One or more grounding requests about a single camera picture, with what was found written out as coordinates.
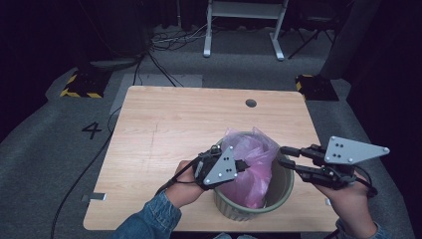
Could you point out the white metal desk frame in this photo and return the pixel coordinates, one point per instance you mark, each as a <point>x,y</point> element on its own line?
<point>245,10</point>

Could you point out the person's left hand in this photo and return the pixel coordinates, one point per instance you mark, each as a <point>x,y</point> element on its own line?
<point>184,192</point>

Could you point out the green round trash bin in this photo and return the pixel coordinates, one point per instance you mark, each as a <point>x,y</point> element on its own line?
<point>282,186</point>

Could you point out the black yellow striped stand base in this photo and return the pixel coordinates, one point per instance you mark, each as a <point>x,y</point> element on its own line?
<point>316,88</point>
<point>84,84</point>

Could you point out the black tripod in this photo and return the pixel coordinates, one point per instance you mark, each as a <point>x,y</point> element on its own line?
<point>307,43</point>

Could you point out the grey metal table bracket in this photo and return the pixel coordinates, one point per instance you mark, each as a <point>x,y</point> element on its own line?
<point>327,201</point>
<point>96,197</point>

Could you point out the pink plastic trash bag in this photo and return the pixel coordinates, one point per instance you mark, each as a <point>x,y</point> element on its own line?
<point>252,166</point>

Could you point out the grey curtain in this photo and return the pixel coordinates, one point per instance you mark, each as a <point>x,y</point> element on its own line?
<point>351,40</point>

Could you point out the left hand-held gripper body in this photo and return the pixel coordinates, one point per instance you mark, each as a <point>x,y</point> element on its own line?
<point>219,169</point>

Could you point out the person's leg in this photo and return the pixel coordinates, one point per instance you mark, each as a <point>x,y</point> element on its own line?
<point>247,236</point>
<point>223,236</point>

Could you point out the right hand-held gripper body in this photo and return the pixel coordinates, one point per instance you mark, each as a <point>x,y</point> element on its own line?
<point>348,151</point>

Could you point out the person's right hand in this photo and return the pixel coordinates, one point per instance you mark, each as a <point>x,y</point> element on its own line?
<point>351,205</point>

